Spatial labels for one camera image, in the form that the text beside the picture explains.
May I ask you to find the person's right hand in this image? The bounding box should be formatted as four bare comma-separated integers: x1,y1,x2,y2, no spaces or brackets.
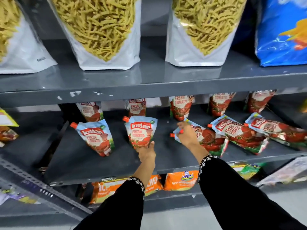
173,121,200,148

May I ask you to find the person's left hand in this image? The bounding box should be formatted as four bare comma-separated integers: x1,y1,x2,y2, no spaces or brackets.
136,141,157,164

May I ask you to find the tomato ketchup spout pouch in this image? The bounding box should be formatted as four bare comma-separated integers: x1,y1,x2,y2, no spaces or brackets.
123,115,158,150
170,118,229,157

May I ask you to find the person's left forearm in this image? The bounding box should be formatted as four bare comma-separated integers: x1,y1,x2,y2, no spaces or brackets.
73,161,157,230

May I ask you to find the person's right forearm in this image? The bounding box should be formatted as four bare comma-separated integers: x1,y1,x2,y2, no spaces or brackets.
191,144,307,230

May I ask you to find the orange snack packet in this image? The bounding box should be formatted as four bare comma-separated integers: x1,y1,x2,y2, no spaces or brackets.
164,170,200,192
89,178,131,204
145,175,164,197

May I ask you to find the group of red sauce pouches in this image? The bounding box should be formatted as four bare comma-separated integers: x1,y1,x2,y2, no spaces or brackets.
70,90,307,157

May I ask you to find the grey metal shelf rack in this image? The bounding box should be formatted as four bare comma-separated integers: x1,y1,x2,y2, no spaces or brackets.
0,0,307,222

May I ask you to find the green and yellow packet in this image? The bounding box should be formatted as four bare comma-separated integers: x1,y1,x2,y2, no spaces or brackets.
230,162,262,180

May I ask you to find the white bag of yellow sticks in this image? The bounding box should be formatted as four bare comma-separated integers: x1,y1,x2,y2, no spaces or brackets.
0,0,58,74
165,0,248,67
47,0,142,71

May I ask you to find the pale printed packet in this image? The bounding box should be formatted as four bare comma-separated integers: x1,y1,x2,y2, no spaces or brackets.
255,156,307,188

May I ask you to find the blue chips bag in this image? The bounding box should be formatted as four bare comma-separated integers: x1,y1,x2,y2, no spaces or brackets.
255,0,307,67

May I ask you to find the purple and yellow packet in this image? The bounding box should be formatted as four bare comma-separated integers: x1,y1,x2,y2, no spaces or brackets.
0,188,41,205

